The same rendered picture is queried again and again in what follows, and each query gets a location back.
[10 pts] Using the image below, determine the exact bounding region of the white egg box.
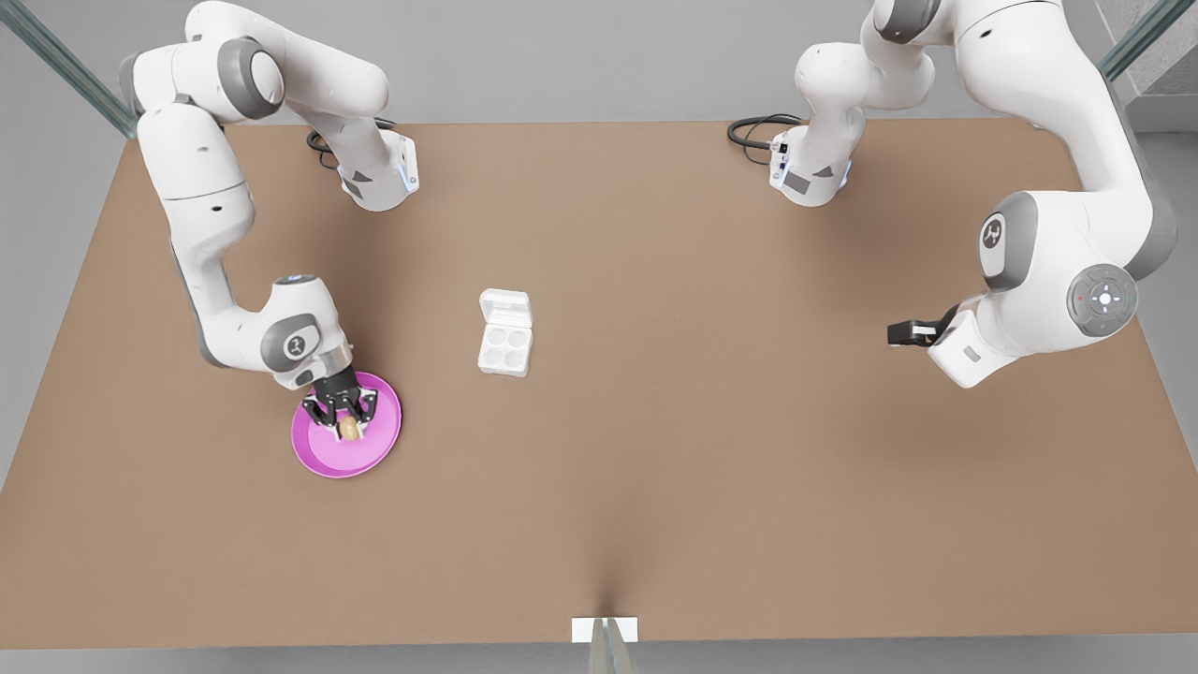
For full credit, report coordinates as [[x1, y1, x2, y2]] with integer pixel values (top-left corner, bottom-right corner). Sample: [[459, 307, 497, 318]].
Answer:
[[477, 288, 534, 378]]

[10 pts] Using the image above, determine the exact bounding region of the black cable loop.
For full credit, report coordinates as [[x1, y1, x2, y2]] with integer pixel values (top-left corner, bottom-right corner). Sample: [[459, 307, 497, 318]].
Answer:
[[307, 118, 398, 170], [727, 113, 806, 168]]

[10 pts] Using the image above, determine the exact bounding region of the silver frame post with foot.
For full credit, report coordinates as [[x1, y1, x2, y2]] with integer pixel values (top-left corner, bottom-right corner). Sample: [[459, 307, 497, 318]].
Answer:
[[572, 617, 639, 674]]

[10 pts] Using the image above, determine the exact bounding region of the magenta round plate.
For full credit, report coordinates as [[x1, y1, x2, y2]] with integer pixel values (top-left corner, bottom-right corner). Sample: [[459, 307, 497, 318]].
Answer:
[[291, 371, 403, 479]]

